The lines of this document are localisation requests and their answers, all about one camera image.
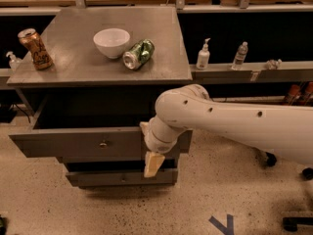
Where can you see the black chair base caster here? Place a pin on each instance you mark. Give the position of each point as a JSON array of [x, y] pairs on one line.
[[290, 223]]

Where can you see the orange soda can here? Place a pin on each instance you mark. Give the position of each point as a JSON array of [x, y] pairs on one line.
[[31, 40]]

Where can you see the orange bottles under shelf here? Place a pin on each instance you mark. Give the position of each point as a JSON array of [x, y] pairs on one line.
[[299, 96]]

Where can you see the small clear pump bottle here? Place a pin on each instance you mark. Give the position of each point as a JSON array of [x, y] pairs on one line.
[[14, 61]]

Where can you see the crushed green soda can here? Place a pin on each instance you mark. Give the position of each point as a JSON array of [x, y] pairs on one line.
[[138, 54]]

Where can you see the crumpled foil wrapper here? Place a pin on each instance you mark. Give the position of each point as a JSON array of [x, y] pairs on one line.
[[273, 64]]

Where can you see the white ceramic bowl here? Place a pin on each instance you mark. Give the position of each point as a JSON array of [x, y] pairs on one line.
[[112, 42]]

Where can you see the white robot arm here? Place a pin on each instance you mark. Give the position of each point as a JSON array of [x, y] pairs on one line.
[[286, 131]]

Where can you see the grey wall ledge shelf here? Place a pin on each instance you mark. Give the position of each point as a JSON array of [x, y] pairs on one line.
[[254, 73]]

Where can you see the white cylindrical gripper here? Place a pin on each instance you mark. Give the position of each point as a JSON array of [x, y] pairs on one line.
[[152, 143]]

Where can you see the clear water bottle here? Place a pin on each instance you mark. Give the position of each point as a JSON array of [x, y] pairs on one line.
[[240, 56]]

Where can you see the white pump dispenser bottle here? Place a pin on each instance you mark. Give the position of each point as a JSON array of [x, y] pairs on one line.
[[203, 56]]

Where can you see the grey top drawer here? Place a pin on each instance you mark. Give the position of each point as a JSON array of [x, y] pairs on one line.
[[76, 127]]

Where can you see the grey drawer cabinet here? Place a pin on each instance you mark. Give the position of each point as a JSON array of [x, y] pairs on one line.
[[80, 69]]

